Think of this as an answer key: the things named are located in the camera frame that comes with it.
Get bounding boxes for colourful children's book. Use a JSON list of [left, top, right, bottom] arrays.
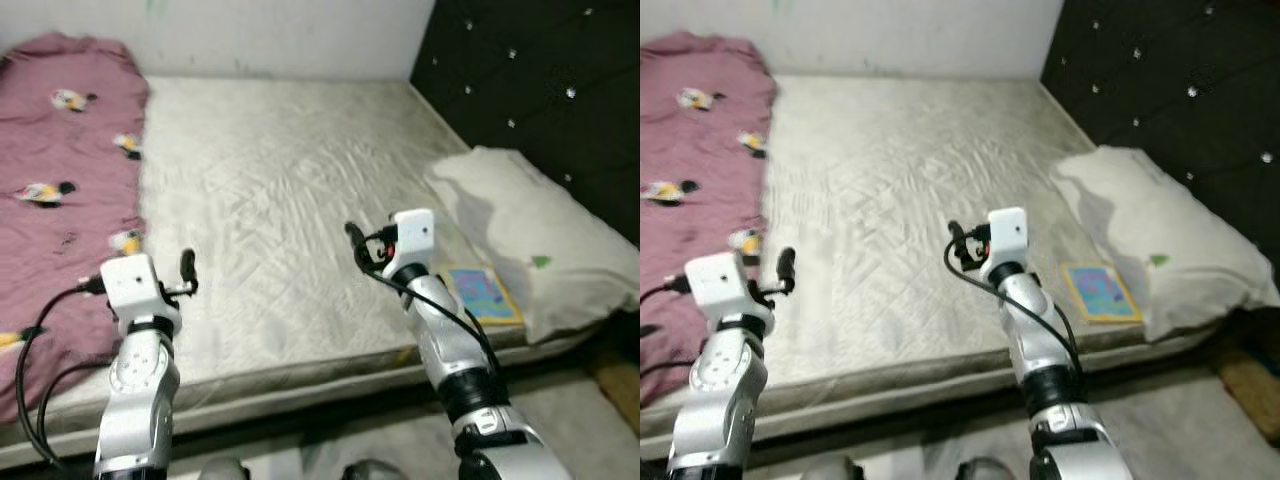
[[440, 265, 524, 327], [1060, 262, 1144, 324]]

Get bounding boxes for white pillow with green leaf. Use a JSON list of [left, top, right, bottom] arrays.
[[1050, 145, 1280, 344], [423, 146, 641, 346]]

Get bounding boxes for white quilted mattress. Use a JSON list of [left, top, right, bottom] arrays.
[[640, 75, 1231, 461], [0, 75, 601, 471]]

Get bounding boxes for dark bed base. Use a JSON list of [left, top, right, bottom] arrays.
[[790, 325, 1241, 446], [180, 330, 611, 451]]

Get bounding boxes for pink cartoon print blanket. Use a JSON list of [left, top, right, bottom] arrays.
[[640, 30, 779, 406], [0, 32, 151, 426]]

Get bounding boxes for brown floor mat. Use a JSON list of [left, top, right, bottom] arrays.
[[1215, 345, 1280, 446], [590, 345, 641, 431]]

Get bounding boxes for grey right robot leg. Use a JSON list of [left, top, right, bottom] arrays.
[[340, 460, 411, 480], [950, 458, 1016, 480]]

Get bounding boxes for black tufted headboard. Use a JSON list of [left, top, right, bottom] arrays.
[[1040, 0, 1280, 261], [410, 0, 641, 251]]

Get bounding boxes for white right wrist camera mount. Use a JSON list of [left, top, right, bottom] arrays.
[[388, 209, 437, 276], [987, 208, 1031, 273]]

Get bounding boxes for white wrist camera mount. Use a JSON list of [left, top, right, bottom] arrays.
[[685, 252, 771, 329], [100, 254, 181, 331], [388, 209, 437, 276], [987, 208, 1031, 273]]

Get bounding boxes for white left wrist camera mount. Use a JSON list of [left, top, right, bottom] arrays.
[[100, 254, 181, 331], [685, 252, 771, 329]]

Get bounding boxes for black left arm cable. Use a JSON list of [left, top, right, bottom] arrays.
[[15, 275, 111, 471], [640, 275, 696, 381]]

